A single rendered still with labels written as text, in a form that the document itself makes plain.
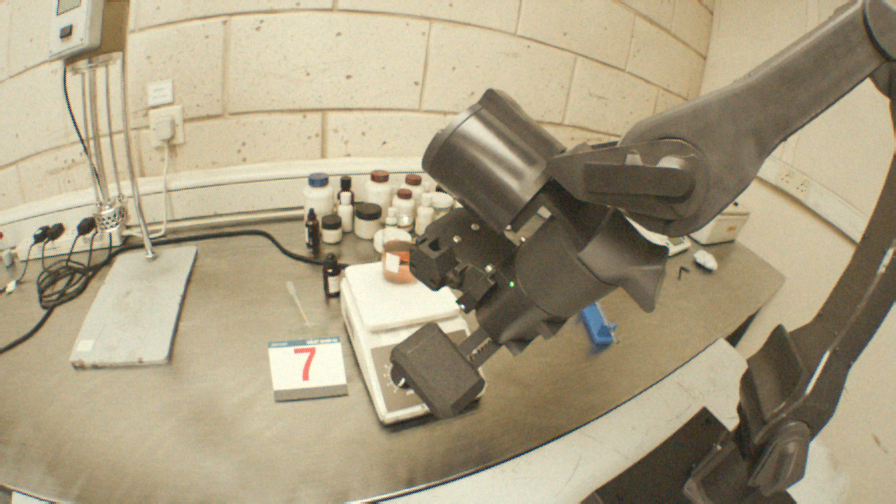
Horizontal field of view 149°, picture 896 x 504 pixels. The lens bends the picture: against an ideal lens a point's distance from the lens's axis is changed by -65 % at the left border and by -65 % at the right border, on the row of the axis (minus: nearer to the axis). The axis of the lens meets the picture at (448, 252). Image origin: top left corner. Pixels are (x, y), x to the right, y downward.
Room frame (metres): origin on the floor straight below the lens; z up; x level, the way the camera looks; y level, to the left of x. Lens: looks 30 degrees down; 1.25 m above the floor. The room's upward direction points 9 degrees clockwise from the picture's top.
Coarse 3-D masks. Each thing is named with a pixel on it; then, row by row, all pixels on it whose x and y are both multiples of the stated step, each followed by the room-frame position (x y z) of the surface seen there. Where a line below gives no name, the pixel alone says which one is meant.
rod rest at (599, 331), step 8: (592, 304) 0.48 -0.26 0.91; (584, 312) 0.46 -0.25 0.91; (592, 312) 0.46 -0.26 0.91; (600, 312) 0.46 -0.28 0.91; (592, 320) 0.44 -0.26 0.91; (600, 320) 0.44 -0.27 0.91; (592, 328) 0.42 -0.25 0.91; (600, 328) 0.40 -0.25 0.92; (592, 336) 0.41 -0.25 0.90; (600, 336) 0.40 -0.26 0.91; (608, 336) 0.40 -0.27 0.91
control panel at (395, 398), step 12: (456, 336) 0.31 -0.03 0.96; (372, 348) 0.26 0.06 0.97; (384, 348) 0.27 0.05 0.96; (384, 360) 0.25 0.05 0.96; (384, 372) 0.24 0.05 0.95; (384, 384) 0.23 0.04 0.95; (384, 396) 0.22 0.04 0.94; (396, 396) 0.22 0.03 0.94; (408, 396) 0.23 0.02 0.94; (396, 408) 0.21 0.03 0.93
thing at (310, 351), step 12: (276, 348) 0.25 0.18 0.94; (288, 348) 0.26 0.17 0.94; (300, 348) 0.26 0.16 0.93; (312, 348) 0.27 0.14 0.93; (324, 348) 0.28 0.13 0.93; (336, 348) 0.28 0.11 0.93; (276, 360) 0.24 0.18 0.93; (288, 360) 0.25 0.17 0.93; (300, 360) 0.25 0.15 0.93; (312, 360) 0.26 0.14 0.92; (324, 360) 0.26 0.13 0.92; (336, 360) 0.27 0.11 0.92; (276, 372) 0.23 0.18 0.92; (288, 372) 0.24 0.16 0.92; (300, 372) 0.24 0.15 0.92; (312, 372) 0.25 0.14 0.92; (324, 372) 0.25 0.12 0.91; (336, 372) 0.26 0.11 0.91; (276, 384) 0.22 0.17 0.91
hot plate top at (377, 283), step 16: (352, 272) 0.36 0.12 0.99; (368, 272) 0.37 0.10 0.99; (352, 288) 0.33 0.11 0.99; (368, 288) 0.34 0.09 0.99; (384, 288) 0.34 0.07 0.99; (400, 288) 0.35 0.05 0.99; (416, 288) 0.35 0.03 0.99; (448, 288) 0.36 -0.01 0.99; (368, 304) 0.31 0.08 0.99; (384, 304) 0.31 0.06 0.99; (400, 304) 0.32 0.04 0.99; (416, 304) 0.32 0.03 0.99; (432, 304) 0.33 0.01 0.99; (448, 304) 0.33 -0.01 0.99; (368, 320) 0.28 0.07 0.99; (384, 320) 0.29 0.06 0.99; (400, 320) 0.29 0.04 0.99; (416, 320) 0.30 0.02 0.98
